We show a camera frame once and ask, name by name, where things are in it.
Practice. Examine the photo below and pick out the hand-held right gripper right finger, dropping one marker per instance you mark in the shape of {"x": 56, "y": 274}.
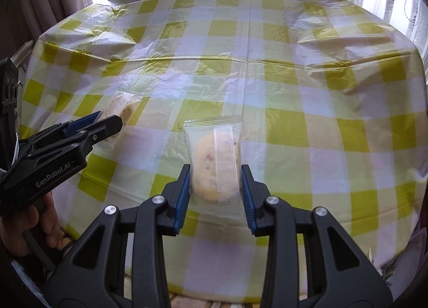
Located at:
{"x": 247, "y": 199}

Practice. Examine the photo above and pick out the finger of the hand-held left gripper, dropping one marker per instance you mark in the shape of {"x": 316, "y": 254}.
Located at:
{"x": 107, "y": 126}
{"x": 80, "y": 124}

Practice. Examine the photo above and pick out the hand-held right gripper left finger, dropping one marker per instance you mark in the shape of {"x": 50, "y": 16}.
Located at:
{"x": 183, "y": 197}

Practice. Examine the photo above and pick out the clear speckled cookie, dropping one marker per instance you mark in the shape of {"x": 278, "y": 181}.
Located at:
{"x": 207, "y": 161}
{"x": 125, "y": 109}

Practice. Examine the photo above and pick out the person's left hand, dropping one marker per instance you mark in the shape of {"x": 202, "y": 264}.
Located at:
{"x": 43, "y": 224}

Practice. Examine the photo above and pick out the striped plush blanket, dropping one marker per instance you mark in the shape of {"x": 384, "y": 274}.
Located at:
{"x": 214, "y": 304}

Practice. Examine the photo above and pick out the yellow checked plastic tablecloth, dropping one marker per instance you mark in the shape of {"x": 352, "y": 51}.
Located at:
{"x": 267, "y": 77}

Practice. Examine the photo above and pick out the dark mauve drape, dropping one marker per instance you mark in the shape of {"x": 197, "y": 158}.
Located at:
{"x": 50, "y": 0}

